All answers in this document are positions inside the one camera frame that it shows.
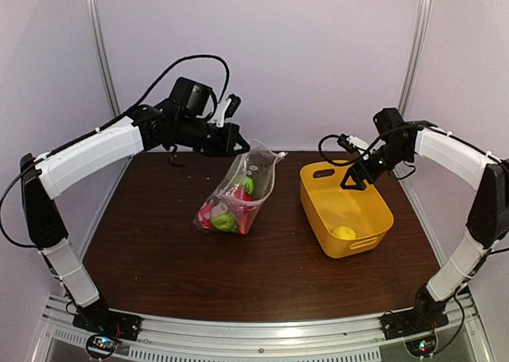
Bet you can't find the black cable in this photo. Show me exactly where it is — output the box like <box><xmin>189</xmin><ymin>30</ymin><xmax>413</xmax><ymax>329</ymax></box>
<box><xmin>0</xmin><ymin>53</ymin><xmax>231</xmax><ymax>248</ymax></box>
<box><xmin>317</xmin><ymin>133</ymin><xmax>359</xmax><ymax>166</ymax></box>

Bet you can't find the yellow toy lemon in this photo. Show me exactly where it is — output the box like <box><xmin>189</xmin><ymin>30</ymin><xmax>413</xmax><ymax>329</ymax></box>
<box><xmin>332</xmin><ymin>226</ymin><xmax>357</xmax><ymax>241</ymax></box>

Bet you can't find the orange toy carrot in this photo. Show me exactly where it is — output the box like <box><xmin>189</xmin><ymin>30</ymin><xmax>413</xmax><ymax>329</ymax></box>
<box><xmin>237</xmin><ymin>214</ymin><xmax>248</xmax><ymax>235</ymax></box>

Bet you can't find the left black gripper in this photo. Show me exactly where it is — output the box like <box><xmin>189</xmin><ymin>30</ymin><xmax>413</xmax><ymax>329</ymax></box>
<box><xmin>175</xmin><ymin>114</ymin><xmax>250</xmax><ymax>156</ymax></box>

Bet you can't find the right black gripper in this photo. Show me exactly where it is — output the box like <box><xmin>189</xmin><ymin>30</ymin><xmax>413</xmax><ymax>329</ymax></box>
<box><xmin>341</xmin><ymin>141</ymin><xmax>412</xmax><ymax>190</ymax></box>

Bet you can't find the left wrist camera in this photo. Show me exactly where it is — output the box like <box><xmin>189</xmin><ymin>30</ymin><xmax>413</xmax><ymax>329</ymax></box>
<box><xmin>209</xmin><ymin>94</ymin><xmax>241</xmax><ymax>128</ymax></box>

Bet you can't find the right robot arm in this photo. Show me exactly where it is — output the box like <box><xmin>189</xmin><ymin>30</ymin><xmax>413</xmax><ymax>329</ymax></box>
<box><xmin>336</xmin><ymin>108</ymin><xmax>508</xmax><ymax>332</ymax></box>

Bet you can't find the right black cable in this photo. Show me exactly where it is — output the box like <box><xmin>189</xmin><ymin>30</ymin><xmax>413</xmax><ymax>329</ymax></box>
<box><xmin>317</xmin><ymin>133</ymin><xmax>359</xmax><ymax>166</ymax></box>

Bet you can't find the metal frame post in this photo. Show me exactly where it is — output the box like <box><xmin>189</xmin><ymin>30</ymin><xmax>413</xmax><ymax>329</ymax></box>
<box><xmin>398</xmin><ymin>0</ymin><xmax>433</xmax><ymax>116</ymax></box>
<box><xmin>85</xmin><ymin>0</ymin><xmax>120</xmax><ymax>117</ymax></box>

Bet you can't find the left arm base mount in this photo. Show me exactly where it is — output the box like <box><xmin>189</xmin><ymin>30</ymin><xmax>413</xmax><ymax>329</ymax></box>
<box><xmin>72</xmin><ymin>310</ymin><xmax>142</xmax><ymax>341</ymax></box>

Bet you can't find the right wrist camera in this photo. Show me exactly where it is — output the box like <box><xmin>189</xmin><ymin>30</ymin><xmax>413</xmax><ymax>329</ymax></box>
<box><xmin>337</xmin><ymin>134</ymin><xmax>369</xmax><ymax>154</ymax></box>

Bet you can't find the front aluminium rail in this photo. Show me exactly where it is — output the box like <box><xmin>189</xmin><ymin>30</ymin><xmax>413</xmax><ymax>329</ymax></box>
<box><xmin>28</xmin><ymin>294</ymin><xmax>495</xmax><ymax>361</ymax></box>

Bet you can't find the left metal frame post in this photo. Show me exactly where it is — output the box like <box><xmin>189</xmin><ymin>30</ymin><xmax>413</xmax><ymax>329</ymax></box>
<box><xmin>85</xmin><ymin>0</ymin><xmax>120</xmax><ymax>117</ymax></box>

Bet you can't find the light green toy squash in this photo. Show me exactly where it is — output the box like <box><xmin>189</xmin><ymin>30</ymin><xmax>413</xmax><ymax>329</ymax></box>
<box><xmin>211</xmin><ymin>212</ymin><xmax>238</xmax><ymax>232</ymax></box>

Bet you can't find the right metal frame post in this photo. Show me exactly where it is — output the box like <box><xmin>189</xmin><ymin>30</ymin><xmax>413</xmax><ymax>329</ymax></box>
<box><xmin>398</xmin><ymin>0</ymin><xmax>433</xmax><ymax>116</ymax></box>

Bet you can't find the yellow plastic basket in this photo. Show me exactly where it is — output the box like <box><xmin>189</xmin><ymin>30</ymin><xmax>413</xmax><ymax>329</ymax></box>
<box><xmin>300</xmin><ymin>162</ymin><xmax>394</xmax><ymax>259</ymax></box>

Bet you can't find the red toy pepper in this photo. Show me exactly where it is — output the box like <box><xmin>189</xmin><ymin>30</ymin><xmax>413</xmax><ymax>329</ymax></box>
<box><xmin>197</xmin><ymin>204</ymin><xmax>216</xmax><ymax>230</ymax></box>

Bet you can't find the green toy apple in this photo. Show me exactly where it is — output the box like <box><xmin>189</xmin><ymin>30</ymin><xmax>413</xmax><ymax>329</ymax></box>
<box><xmin>239</xmin><ymin>176</ymin><xmax>255</xmax><ymax>194</ymax></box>

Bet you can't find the clear zip top bag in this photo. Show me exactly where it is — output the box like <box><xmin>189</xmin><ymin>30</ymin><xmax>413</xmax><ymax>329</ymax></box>
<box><xmin>193</xmin><ymin>139</ymin><xmax>287</xmax><ymax>235</ymax></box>

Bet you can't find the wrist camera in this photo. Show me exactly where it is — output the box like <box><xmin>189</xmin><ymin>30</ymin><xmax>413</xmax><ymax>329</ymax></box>
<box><xmin>337</xmin><ymin>134</ymin><xmax>369</xmax><ymax>154</ymax></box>
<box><xmin>209</xmin><ymin>94</ymin><xmax>241</xmax><ymax>128</ymax></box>

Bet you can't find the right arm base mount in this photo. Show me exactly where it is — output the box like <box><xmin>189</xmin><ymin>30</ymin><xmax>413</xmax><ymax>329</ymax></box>
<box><xmin>379</xmin><ymin>309</ymin><xmax>449</xmax><ymax>341</ymax></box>

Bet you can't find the left black cable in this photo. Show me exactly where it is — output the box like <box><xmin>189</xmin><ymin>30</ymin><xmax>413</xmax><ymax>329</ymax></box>
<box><xmin>0</xmin><ymin>53</ymin><xmax>231</xmax><ymax>248</ymax></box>

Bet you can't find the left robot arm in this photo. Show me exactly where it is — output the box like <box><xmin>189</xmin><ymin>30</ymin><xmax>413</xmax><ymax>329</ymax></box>
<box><xmin>21</xmin><ymin>77</ymin><xmax>250</xmax><ymax>333</ymax></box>

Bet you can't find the small red toy tomato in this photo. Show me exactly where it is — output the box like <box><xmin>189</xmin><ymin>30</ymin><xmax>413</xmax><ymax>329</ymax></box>
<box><xmin>235</xmin><ymin>187</ymin><xmax>254</xmax><ymax>202</ymax></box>

